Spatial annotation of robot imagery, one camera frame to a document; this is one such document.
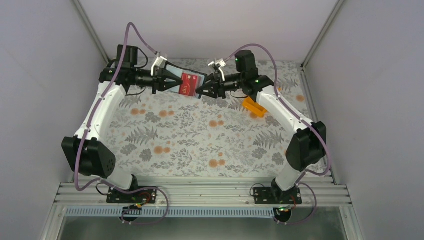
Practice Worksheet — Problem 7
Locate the grey slotted cable duct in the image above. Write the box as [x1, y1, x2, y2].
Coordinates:
[64, 206, 275, 219]

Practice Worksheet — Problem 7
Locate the red credit card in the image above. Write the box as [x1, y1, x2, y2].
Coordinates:
[178, 71, 204, 97]

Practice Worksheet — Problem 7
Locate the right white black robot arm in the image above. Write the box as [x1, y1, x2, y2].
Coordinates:
[196, 50, 328, 204]

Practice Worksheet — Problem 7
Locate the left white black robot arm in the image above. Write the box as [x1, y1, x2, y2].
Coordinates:
[61, 44, 183, 203]

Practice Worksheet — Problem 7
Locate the black card holder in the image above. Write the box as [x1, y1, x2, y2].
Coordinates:
[165, 62, 208, 99]

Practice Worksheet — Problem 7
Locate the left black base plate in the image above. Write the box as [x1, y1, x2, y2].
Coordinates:
[106, 188, 157, 205]

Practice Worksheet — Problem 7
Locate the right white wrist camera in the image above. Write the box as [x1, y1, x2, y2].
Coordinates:
[208, 58, 227, 83]

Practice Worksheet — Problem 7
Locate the orange plastic bin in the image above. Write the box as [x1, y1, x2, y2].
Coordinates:
[241, 86, 283, 118]

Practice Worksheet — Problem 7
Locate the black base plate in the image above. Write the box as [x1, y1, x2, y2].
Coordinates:
[253, 186, 303, 205]
[106, 188, 157, 205]

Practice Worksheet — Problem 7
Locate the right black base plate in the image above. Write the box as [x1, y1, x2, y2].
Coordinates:
[253, 186, 303, 205]

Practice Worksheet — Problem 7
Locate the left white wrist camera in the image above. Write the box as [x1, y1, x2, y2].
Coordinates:
[150, 53, 168, 77]

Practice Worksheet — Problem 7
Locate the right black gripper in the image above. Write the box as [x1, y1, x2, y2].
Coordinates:
[195, 71, 244, 99]

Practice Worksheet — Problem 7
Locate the aluminium rail frame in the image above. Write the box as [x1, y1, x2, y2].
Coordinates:
[54, 176, 352, 207]

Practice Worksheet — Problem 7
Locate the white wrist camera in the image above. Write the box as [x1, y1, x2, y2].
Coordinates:
[150, 53, 168, 77]
[208, 58, 227, 83]

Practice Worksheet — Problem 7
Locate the floral table mat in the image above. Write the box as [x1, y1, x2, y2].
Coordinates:
[75, 57, 326, 178]

